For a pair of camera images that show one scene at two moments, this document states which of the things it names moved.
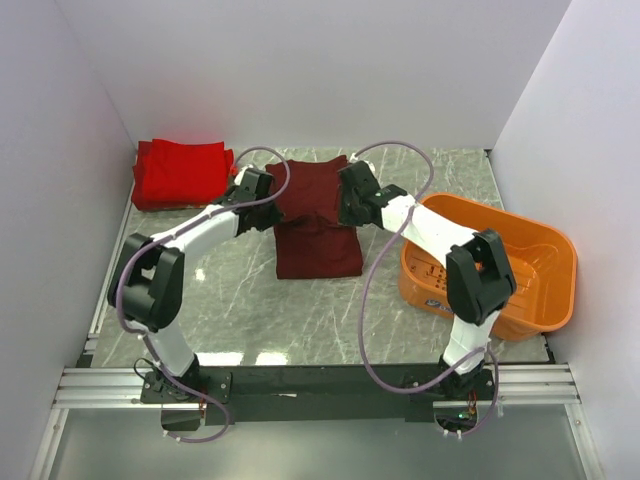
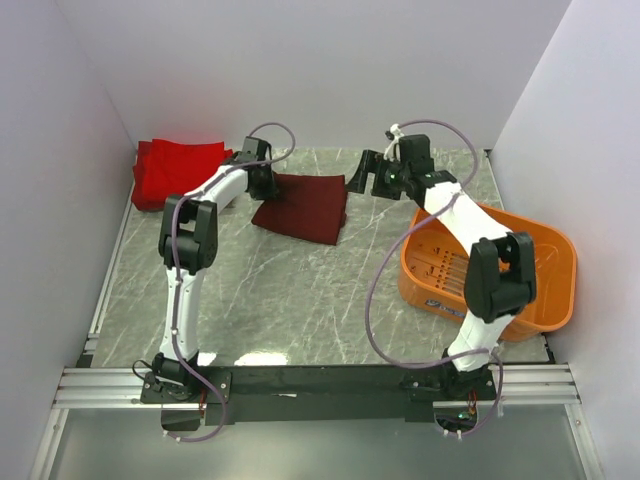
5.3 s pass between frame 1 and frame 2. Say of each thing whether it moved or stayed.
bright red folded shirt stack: stayed
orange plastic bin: stayed
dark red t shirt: moved
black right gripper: moved
